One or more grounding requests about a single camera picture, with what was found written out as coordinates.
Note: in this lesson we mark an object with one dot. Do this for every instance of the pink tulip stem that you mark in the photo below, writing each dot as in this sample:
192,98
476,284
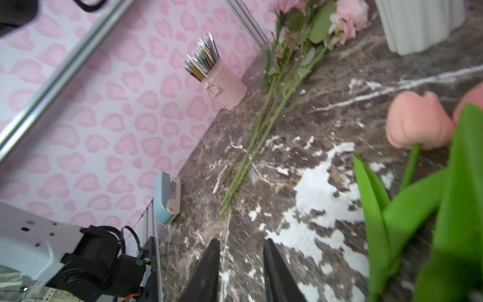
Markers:
454,267
416,122

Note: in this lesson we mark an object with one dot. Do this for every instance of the light blue stapler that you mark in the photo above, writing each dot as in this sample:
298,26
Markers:
167,198

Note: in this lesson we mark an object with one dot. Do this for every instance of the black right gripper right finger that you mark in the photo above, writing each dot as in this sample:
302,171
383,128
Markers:
279,282

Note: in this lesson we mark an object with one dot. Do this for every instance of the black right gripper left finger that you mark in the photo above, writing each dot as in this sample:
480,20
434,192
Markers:
203,286

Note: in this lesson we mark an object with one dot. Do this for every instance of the pink pen cup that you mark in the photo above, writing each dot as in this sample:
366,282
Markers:
221,83

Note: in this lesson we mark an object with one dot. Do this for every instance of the white ribbed vase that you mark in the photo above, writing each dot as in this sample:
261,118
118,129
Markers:
412,26

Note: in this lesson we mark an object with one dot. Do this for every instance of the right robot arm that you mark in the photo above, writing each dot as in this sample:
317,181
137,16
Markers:
93,262

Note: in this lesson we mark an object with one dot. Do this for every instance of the large pink peony stem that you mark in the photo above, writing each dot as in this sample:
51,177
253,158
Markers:
336,23

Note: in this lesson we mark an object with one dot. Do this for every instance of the magenta rose stem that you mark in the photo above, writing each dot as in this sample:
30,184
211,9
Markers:
288,45

